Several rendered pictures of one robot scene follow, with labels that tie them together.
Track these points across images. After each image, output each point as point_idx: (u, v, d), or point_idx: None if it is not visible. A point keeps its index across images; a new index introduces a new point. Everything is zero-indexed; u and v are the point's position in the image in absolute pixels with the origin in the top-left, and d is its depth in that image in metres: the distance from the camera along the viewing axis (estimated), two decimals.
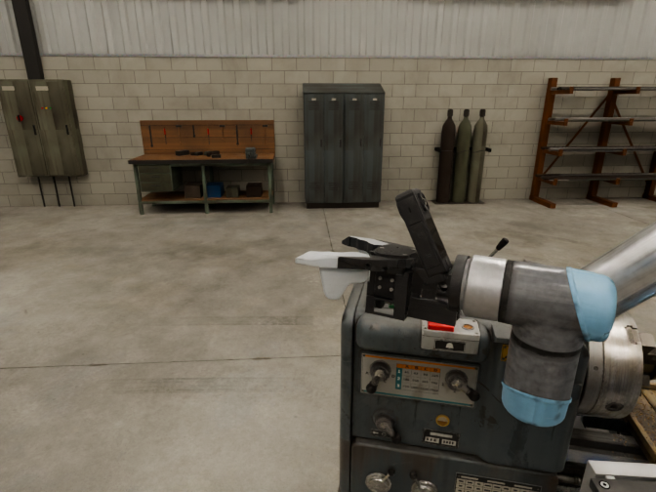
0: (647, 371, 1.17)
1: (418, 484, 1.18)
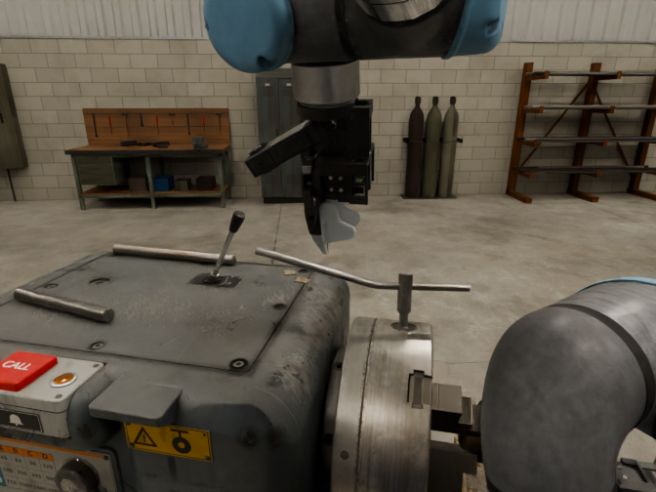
0: (473, 447, 0.65)
1: None
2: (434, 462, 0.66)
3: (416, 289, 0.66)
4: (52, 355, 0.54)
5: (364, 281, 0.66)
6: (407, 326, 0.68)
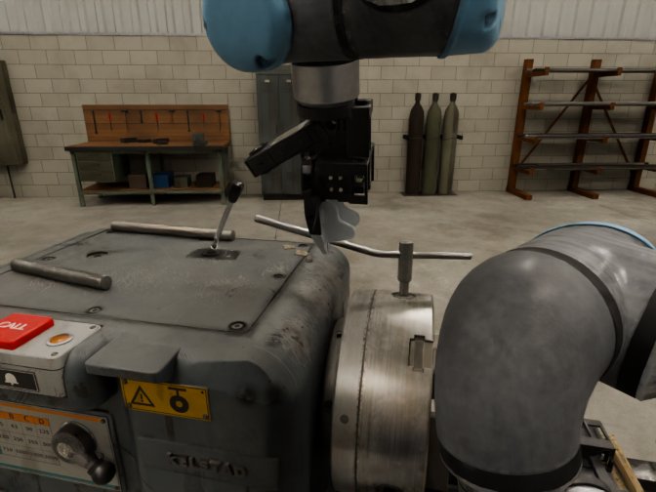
0: None
1: None
2: (435, 431, 0.66)
3: (417, 257, 0.65)
4: (48, 317, 0.53)
5: (364, 249, 0.65)
6: (408, 295, 0.67)
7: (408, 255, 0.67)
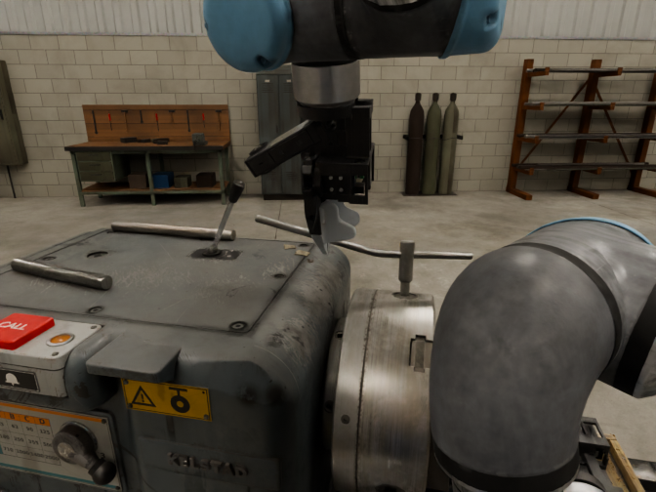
0: None
1: None
2: None
3: (418, 257, 0.65)
4: (49, 317, 0.53)
5: (365, 249, 0.65)
6: (409, 295, 0.67)
7: (409, 255, 0.67)
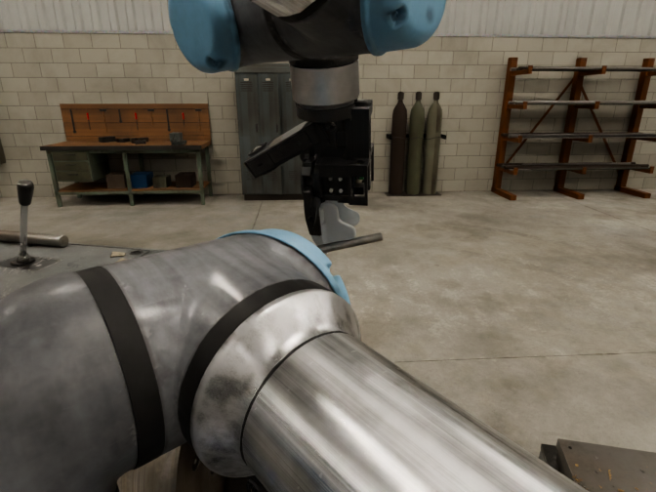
0: None
1: None
2: None
3: None
4: None
5: None
6: None
7: None
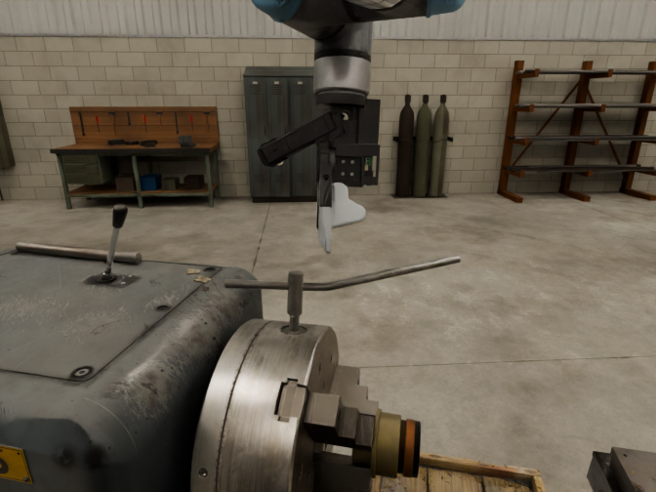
0: (363, 461, 0.60)
1: None
2: (326, 476, 0.61)
3: (284, 286, 0.62)
4: None
5: (340, 282, 0.62)
6: (288, 330, 0.62)
7: (291, 289, 0.60)
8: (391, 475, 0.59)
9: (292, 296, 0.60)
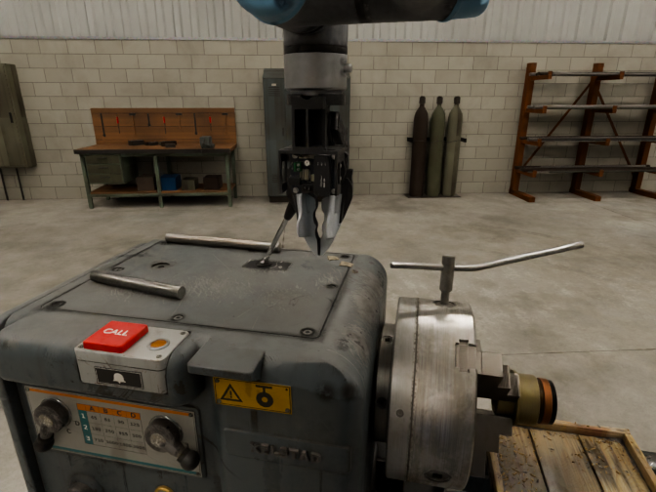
0: (506, 411, 0.73)
1: None
2: None
3: (437, 267, 0.74)
4: (143, 324, 0.61)
5: (483, 264, 0.75)
6: (440, 304, 0.75)
7: (446, 269, 0.73)
8: (532, 422, 0.71)
9: (446, 275, 0.73)
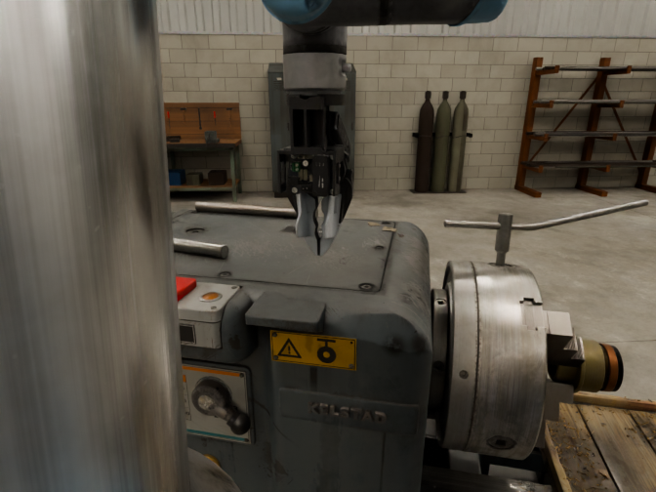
0: (567, 378, 0.69)
1: None
2: None
3: (492, 226, 0.70)
4: (191, 278, 0.58)
5: (541, 223, 0.71)
6: (496, 266, 0.71)
7: (504, 227, 0.69)
8: (595, 388, 0.67)
9: (504, 234, 0.69)
